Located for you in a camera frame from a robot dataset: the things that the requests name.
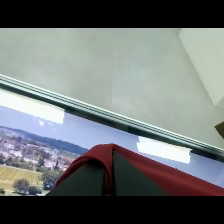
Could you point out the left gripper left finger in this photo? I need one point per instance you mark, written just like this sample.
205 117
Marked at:
85 181

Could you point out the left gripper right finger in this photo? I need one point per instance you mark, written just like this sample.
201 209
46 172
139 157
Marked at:
130 180

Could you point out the red garment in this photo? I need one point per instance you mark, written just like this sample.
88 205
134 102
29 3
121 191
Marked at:
173 178

